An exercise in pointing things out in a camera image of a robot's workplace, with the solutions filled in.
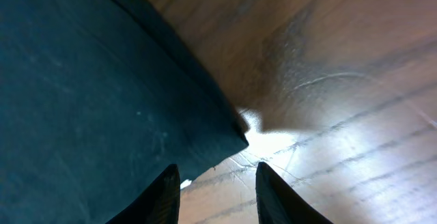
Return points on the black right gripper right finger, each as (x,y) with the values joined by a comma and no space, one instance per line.
(278,203)

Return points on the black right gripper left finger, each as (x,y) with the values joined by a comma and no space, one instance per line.
(159,203)

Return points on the black nike t-shirt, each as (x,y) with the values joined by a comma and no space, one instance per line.
(97,98)

